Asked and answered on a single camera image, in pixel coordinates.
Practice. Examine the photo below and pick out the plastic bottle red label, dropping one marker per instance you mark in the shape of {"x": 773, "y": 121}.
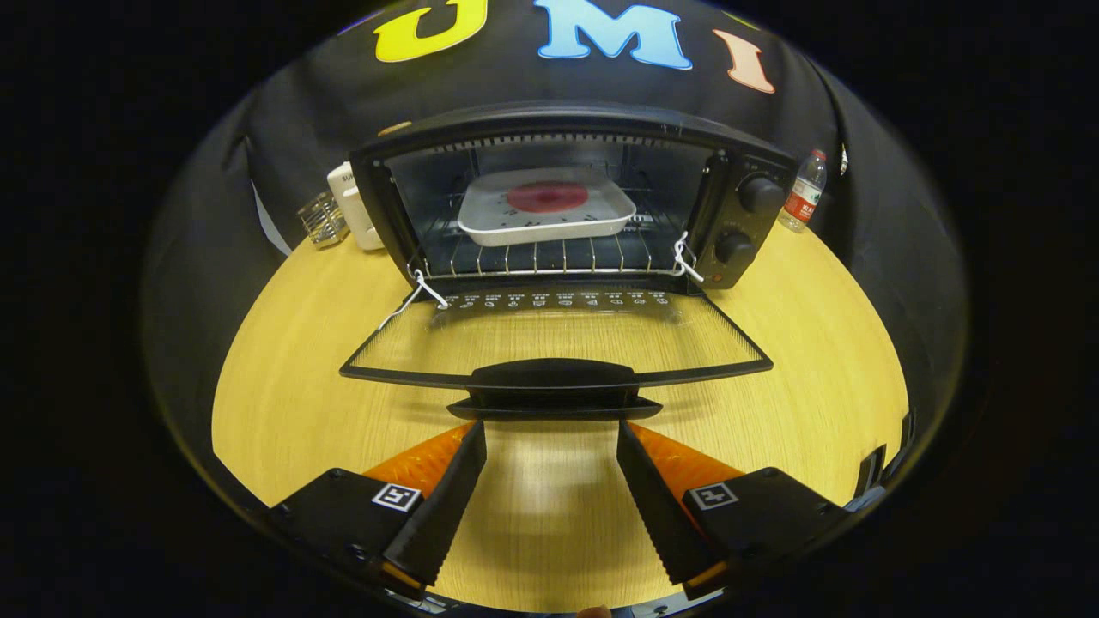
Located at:
{"x": 803, "y": 197}

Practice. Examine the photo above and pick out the white square food tray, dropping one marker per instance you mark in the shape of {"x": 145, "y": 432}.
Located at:
{"x": 549, "y": 227}

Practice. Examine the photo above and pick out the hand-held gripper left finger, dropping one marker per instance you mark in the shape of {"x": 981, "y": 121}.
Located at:
{"x": 446, "y": 506}

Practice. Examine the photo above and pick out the black toaster oven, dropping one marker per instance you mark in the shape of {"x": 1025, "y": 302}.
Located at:
{"x": 730, "y": 219}

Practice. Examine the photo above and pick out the black backdrop cloth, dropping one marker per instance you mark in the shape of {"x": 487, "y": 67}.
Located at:
{"x": 884, "y": 257}

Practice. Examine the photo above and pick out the white bread toaster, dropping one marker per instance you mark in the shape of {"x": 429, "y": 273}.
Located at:
{"x": 354, "y": 210}

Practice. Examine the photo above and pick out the pink ham slice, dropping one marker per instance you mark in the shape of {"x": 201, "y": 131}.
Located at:
{"x": 547, "y": 196}

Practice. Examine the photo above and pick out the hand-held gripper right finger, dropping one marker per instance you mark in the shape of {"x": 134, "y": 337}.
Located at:
{"x": 657, "y": 506}

